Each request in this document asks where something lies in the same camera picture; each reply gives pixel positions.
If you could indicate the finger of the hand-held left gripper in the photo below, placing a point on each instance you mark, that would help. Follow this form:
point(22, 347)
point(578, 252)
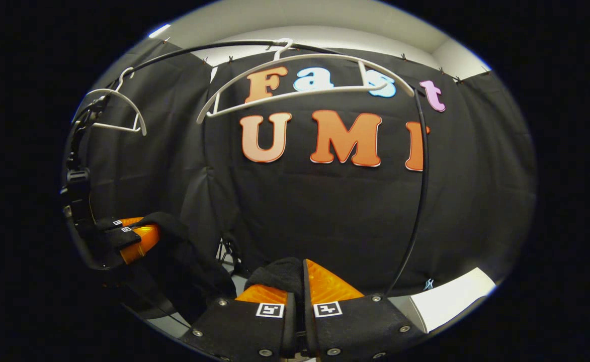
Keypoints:
point(141, 239)
point(111, 223)

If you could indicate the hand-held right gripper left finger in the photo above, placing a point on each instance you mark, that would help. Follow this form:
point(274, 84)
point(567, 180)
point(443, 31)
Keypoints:
point(244, 327)

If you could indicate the black backdrop cloth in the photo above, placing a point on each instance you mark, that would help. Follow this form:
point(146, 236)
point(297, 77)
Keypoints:
point(325, 216)

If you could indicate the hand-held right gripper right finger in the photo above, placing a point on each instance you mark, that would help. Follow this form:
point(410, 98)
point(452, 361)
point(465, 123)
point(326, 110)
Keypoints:
point(307, 296)

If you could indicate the black clothes rack rail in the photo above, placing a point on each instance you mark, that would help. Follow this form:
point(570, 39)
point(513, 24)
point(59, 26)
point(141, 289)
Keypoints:
point(424, 166)

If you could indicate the white flat sheet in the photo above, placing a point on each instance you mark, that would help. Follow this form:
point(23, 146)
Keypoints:
point(450, 301)

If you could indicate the white plastic clothes hanger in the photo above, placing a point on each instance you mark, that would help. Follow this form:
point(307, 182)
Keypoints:
point(118, 127)
point(274, 97)

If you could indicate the small light blue clip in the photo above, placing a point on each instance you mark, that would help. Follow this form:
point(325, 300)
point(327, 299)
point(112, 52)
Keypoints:
point(428, 284)

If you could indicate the black jacket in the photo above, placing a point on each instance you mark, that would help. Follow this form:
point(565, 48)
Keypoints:
point(189, 261)

